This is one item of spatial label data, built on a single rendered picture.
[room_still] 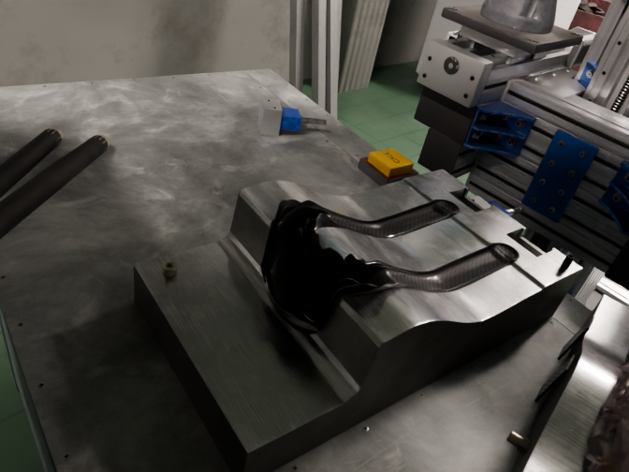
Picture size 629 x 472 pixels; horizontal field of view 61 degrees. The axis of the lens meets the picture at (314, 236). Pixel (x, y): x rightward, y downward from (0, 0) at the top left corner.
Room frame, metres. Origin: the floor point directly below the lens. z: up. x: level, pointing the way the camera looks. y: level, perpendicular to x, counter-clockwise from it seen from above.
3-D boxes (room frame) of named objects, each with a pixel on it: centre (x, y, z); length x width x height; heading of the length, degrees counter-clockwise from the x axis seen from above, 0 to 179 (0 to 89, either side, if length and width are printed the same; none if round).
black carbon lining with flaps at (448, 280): (0.51, -0.10, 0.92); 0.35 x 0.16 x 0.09; 133
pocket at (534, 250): (0.62, -0.29, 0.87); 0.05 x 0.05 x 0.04; 43
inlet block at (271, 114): (0.97, 0.09, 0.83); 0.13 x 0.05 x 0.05; 108
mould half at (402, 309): (0.51, -0.08, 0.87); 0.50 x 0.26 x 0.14; 133
